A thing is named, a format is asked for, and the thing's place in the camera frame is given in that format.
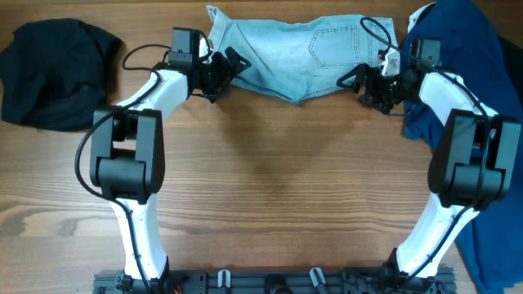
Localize dark blue t-shirt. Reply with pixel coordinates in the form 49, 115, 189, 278
401, 0, 522, 293

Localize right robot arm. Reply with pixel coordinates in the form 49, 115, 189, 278
336, 38, 521, 291

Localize left black cable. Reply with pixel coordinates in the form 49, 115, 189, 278
74, 43, 172, 294

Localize black crumpled garment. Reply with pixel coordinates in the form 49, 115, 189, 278
1, 18, 122, 131

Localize black garment at right edge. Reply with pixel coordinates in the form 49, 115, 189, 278
498, 36, 523, 105

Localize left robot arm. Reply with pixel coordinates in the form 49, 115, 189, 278
74, 28, 251, 293

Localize light blue denim shorts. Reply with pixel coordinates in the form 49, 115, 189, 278
207, 6, 396, 104

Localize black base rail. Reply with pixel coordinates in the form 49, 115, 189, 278
92, 267, 457, 294

